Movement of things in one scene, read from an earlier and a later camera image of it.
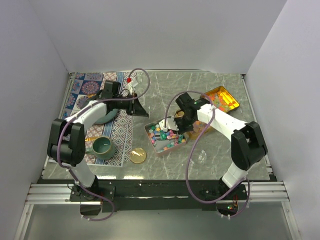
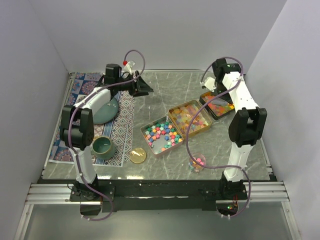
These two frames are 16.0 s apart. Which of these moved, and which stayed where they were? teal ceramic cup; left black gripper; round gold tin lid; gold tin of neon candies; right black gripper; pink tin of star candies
Moved: left black gripper; right black gripper
Stayed: pink tin of star candies; round gold tin lid; gold tin of neon candies; teal ceramic cup
